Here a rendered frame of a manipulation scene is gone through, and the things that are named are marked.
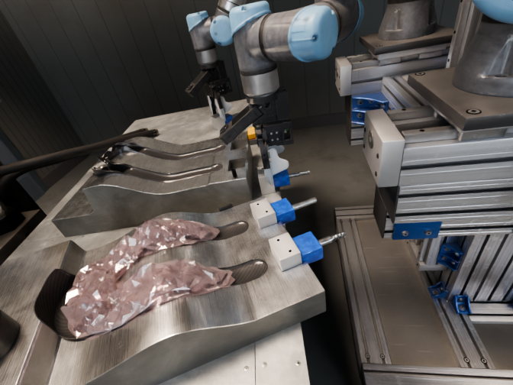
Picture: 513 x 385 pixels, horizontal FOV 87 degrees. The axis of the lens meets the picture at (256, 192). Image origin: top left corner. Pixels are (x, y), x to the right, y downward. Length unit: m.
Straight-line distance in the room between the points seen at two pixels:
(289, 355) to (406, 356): 0.71
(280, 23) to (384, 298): 1.00
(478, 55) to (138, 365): 0.62
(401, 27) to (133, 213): 0.87
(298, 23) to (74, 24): 3.03
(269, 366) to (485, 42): 0.54
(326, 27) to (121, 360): 0.53
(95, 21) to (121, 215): 2.69
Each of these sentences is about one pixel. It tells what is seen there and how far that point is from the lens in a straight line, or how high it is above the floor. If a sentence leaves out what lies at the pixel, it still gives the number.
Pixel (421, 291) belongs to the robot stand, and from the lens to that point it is 1.25.
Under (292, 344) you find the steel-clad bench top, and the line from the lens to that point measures 0.45.
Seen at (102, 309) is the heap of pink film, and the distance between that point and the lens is 0.47.
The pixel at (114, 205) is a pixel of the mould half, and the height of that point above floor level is 0.87.
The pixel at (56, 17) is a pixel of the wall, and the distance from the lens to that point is 3.49.
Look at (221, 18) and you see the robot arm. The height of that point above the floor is 1.18.
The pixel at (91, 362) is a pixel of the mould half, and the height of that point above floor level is 0.87.
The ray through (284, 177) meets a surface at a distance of 0.67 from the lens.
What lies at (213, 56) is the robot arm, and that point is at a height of 1.07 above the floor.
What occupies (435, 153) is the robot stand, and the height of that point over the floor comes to 0.96.
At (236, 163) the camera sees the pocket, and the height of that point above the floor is 0.88.
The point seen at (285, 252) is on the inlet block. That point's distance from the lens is 0.43.
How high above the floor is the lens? 1.21
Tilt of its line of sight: 36 degrees down
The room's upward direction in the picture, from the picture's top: 13 degrees counter-clockwise
